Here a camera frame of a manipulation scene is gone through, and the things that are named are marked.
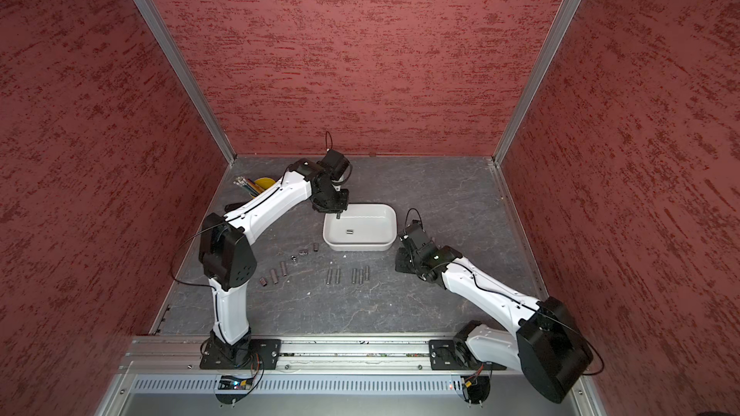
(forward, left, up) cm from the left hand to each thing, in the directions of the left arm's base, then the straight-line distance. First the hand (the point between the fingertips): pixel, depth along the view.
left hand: (339, 214), depth 87 cm
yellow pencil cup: (+14, +28, -2) cm, 31 cm away
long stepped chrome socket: (-13, +18, -13) cm, 26 cm away
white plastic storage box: (+4, -7, -15) cm, 17 cm away
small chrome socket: (+1, -2, -12) cm, 13 cm away
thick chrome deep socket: (-16, +20, -13) cm, 28 cm away
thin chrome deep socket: (-15, +3, -13) cm, 20 cm away
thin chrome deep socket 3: (-15, -5, -13) cm, 20 cm away
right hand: (-13, -19, -8) cm, 25 cm away
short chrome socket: (-5, +9, -13) cm, 17 cm away
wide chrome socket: (-7, +12, -12) cm, 19 cm away
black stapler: (+12, +43, -14) cm, 47 cm away
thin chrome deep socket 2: (-15, 0, -12) cm, 19 cm away
